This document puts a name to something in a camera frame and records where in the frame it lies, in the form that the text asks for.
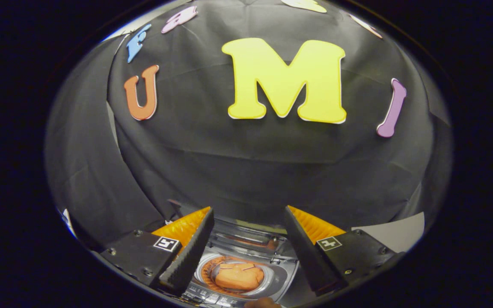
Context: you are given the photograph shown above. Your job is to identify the grey cabinet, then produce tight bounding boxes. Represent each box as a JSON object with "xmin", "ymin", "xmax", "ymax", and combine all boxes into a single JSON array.
[{"xmin": 351, "ymin": 212, "xmax": 425, "ymax": 254}]

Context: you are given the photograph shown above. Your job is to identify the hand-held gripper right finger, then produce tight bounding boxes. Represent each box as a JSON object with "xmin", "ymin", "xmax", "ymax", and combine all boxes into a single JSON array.
[{"xmin": 283, "ymin": 205, "xmax": 405, "ymax": 297}]

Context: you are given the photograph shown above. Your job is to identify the black backdrop cloth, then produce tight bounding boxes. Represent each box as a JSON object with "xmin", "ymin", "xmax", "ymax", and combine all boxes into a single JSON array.
[{"xmin": 43, "ymin": 0, "xmax": 452, "ymax": 253}]

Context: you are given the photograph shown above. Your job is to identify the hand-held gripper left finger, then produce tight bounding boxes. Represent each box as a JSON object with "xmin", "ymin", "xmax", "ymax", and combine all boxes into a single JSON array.
[{"xmin": 100, "ymin": 207, "xmax": 215, "ymax": 296}]

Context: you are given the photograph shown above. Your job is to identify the dark washing machine lid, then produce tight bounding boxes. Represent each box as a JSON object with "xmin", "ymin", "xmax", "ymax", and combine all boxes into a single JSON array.
[{"xmin": 167, "ymin": 199, "xmax": 298, "ymax": 258}]

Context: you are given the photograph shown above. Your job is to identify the orange polo shirt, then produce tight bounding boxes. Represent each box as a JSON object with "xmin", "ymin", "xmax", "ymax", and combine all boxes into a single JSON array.
[{"xmin": 214, "ymin": 262, "xmax": 265, "ymax": 291}]

